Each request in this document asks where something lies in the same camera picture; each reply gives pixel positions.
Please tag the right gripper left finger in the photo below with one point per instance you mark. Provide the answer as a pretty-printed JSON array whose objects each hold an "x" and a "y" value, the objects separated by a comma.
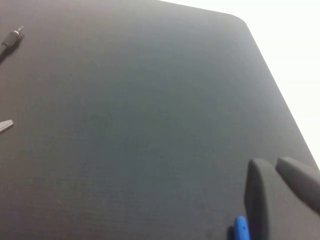
[{"x": 258, "y": 200}]

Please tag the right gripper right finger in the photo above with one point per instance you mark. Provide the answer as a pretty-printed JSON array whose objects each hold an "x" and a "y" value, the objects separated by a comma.
[{"x": 300, "y": 180}]

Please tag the black pen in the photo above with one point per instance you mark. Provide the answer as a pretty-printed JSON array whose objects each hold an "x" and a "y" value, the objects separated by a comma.
[{"x": 11, "y": 37}]

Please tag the blue plastic object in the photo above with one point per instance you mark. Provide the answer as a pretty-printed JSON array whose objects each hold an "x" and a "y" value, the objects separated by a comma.
[{"x": 241, "y": 228}]

